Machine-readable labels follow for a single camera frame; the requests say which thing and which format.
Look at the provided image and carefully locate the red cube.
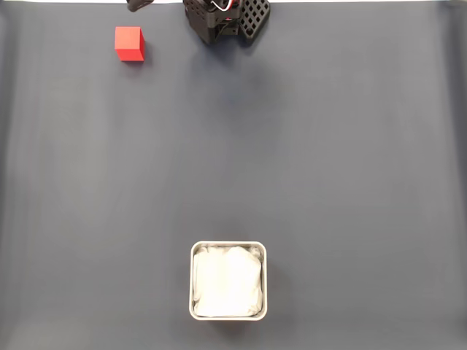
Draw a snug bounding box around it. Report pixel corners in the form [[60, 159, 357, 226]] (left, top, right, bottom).
[[114, 26, 146, 63]]

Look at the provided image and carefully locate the beige square box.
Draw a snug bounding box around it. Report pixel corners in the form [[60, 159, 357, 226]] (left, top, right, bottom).
[[188, 240, 268, 322]]

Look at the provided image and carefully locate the dark blue-grey table mat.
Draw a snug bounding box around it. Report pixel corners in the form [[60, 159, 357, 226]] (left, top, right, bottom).
[[0, 1, 467, 350]]

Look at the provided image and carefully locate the white tissue paper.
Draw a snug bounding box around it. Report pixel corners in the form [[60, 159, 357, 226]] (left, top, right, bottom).
[[193, 246, 264, 318]]

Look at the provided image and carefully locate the white red servo cable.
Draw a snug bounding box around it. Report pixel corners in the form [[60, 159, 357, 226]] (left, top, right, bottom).
[[209, 0, 239, 12]]

